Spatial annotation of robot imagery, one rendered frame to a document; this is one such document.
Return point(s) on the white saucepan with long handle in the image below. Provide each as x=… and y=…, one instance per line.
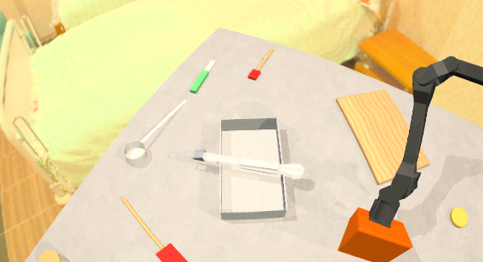
x=135, y=151

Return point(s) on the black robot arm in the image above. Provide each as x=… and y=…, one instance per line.
x=424, y=81

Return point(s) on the white rectangular tray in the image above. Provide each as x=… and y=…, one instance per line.
x=247, y=194

